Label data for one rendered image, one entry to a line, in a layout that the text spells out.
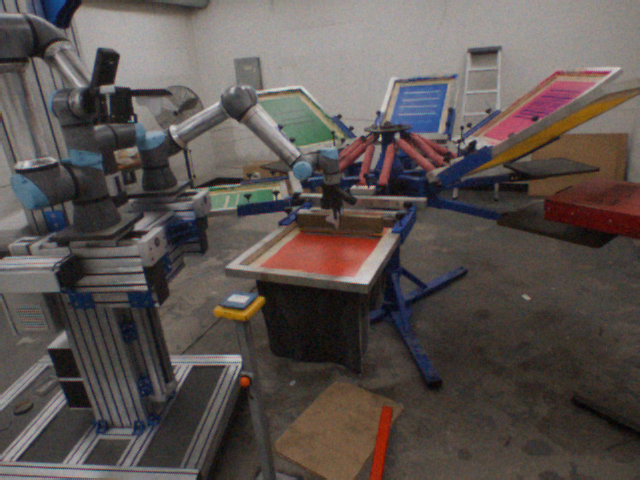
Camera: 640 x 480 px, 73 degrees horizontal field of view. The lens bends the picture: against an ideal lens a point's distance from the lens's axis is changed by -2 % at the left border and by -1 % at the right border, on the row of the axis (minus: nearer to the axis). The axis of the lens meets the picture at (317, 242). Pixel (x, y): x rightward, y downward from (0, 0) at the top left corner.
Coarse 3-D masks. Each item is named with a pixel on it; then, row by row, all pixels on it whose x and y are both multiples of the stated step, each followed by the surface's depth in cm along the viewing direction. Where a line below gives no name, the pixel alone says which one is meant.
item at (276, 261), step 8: (304, 232) 212; (296, 240) 202; (320, 240) 200; (328, 240) 199; (288, 248) 194; (272, 256) 187; (280, 256) 187; (264, 264) 180; (272, 264) 179; (280, 264) 179; (288, 264) 178; (296, 264) 177; (304, 264) 177
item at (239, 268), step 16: (320, 208) 233; (272, 240) 198; (400, 240) 191; (240, 256) 181; (256, 256) 186; (384, 256) 169; (240, 272) 169; (256, 272) 166; (272, 272) 164; (288, 272) 162; (368, 272) 157; (336, 288) 154; (352, 288) 152; (368, 288) 150
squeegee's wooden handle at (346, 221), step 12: (300, 216) 208; (312, 216) 205; (324, 216) 203; (348, 216) 198; (360, 216) 196; (372, 216) 194; (300, 228) 210; (348, 228) 200; (360, 228) 198; (372, 228) 195
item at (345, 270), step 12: (384, 228) 208; (336, 240) 198; (348, 240) 197; (360, 240) 196; (372, 240) 195; (360, 252) 183; (372, 252) 183; (312, 264) 176; (324, 264) 175; (336, 264) 174; (348, 264) 173; (360, 264) 172; (348, 276) 164
